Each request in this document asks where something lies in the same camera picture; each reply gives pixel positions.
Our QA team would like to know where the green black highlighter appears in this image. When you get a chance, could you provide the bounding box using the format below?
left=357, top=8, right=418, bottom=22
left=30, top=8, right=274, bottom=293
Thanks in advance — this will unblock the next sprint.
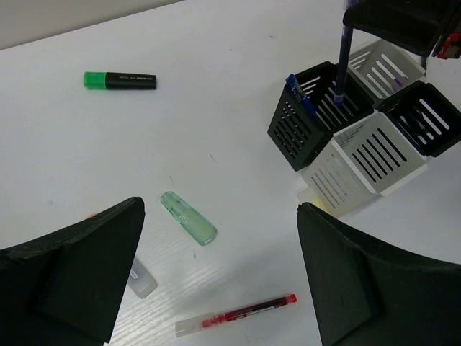
left=83, top=71, right=157, bottom=90

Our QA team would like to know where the black back-left pen holder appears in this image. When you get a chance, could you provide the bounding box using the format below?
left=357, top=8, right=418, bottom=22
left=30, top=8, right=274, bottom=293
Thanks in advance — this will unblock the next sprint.
left=268, top=61, right=374, bottom=172

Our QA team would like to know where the green transparent correction tape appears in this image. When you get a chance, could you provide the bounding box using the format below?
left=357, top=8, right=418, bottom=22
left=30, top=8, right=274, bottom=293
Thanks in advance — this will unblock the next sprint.
left=160, top=191, right=218, bottom=247

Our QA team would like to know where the black front-right pen holder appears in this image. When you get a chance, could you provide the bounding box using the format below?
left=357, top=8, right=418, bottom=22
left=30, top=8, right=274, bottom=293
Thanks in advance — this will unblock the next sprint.
left=379, top=81, right=460, bottom=157

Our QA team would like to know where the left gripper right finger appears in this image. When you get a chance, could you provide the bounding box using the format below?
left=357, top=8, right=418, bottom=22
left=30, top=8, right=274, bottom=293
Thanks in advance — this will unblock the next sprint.
left=297, top=203, right=460, bottom=345

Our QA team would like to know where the orange capped clear highlighter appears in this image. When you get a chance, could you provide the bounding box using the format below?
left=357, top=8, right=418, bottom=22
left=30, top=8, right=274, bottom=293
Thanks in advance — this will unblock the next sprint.
left=88, top=212, right=158, bottom=300

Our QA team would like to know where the purple gel pen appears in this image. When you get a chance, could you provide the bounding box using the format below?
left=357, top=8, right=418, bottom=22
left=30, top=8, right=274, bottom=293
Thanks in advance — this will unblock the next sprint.
left=334, top=25, right=353, bottom=106

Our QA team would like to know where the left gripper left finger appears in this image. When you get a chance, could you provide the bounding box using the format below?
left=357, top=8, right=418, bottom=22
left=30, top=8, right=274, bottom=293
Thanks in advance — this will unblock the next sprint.
left=1, top=197, right=145, bottom=345

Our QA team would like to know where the blue ballpoint pen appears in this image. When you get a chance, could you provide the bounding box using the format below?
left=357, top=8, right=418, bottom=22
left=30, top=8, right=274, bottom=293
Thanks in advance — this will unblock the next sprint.
left=285, top=74, right=319, bottom=122

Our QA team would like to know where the yellow pastel highlighter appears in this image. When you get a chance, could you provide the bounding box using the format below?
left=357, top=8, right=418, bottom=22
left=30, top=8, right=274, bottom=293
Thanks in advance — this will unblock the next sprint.
left=297, top=187, right=338, bottom=217

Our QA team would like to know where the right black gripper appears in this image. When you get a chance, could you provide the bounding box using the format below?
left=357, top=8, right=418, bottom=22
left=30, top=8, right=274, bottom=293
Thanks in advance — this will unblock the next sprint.
left=343, top=0, right=460, bottom=60

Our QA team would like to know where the red gel pen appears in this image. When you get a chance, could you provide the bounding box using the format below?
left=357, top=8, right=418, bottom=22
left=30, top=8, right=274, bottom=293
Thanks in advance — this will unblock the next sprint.
left=175, top=293, right=297, bottom=338

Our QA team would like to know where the white back-right pen holder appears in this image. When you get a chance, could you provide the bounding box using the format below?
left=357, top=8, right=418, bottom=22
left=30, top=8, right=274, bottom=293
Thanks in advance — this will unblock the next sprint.
left=349, top=40, right=425, bottom=107

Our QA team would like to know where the white front-left pen holder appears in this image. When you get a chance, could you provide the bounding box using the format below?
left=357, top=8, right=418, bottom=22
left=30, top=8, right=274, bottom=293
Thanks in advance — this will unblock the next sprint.
left=302, top=112, right=427, bottom=218

